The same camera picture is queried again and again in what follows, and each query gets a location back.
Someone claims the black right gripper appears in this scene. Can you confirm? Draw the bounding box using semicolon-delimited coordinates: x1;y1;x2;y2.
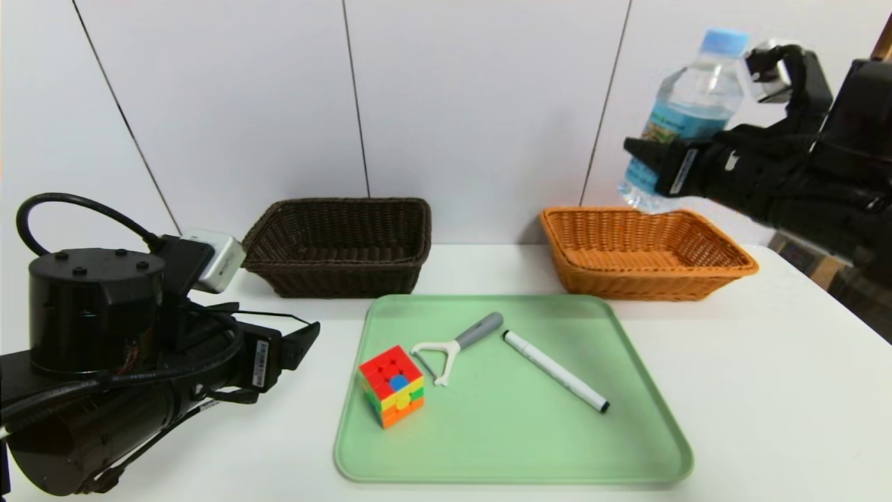
622;129;770;214

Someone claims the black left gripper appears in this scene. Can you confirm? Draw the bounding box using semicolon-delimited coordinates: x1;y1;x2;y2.
201;321;321;393

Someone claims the colourful puzzle cube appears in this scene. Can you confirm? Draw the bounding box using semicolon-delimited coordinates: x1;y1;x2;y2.
359;344;426;427

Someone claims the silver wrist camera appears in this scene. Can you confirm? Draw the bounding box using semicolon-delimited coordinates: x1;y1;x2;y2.
742;40;792;104
183;229;246;294

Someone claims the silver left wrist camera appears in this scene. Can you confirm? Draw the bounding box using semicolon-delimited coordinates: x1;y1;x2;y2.
183;229;246;294

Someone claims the black chair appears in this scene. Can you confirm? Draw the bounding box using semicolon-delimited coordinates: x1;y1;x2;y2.
828;268;892;347

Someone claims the orange wicker basket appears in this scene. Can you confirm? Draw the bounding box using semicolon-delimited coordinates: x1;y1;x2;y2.
540;206;759;302

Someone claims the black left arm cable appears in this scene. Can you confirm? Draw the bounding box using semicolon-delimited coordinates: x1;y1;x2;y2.
15;193;164;255

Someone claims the clear water bottle blue cap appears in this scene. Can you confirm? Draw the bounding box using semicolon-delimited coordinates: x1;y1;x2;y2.
618;28;752;213

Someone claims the black left camera bracket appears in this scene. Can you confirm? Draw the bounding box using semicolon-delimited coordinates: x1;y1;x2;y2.
157;235;213;349

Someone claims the wooden shelf unit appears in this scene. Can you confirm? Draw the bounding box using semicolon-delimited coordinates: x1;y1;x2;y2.
871;14;892;60

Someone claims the dark brown wicker basket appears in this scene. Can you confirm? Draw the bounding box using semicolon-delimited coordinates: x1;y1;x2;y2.
240;198;433;299

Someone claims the black camera bracket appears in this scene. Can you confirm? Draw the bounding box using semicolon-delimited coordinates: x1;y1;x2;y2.
763;44;835;137
157;235;213;349

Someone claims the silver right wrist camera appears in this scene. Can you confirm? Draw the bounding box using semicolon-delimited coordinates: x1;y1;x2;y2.
742;40;792;104

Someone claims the green plastic tray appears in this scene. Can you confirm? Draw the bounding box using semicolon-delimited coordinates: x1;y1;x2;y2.
334;294;694;484

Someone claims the black right camera bracket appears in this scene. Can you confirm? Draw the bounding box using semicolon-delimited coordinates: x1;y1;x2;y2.
763;44;835;137

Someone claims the brown cabinet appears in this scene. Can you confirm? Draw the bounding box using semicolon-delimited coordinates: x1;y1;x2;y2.
769;234;848;292

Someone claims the white marker pen black cap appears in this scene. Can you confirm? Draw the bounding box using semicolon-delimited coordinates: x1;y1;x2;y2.
502;330;610;414

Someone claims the white peeler grey handle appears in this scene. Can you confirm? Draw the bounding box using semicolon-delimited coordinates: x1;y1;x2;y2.
411;312;504;386

